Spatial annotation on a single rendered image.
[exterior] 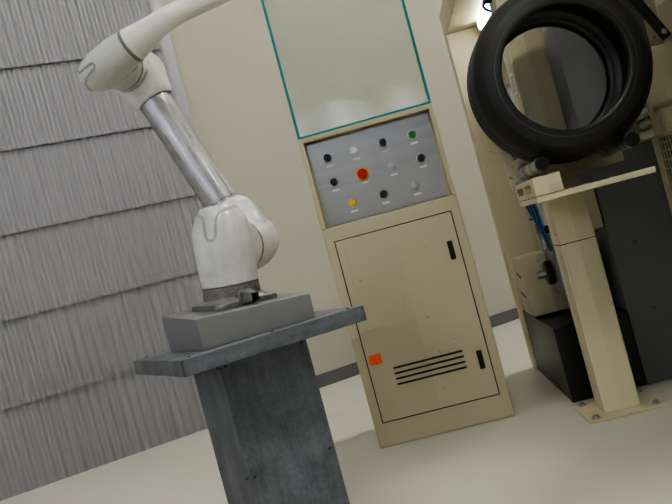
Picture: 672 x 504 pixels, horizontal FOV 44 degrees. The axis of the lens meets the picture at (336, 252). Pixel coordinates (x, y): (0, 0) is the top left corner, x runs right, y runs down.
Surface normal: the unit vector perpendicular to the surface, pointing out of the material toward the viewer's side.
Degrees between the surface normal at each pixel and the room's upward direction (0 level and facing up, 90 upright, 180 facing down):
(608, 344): 90
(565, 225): 90
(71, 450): 90
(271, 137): 90
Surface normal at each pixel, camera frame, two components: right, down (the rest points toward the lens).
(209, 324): 0.44, -0.12
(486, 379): -0.07, 0.02
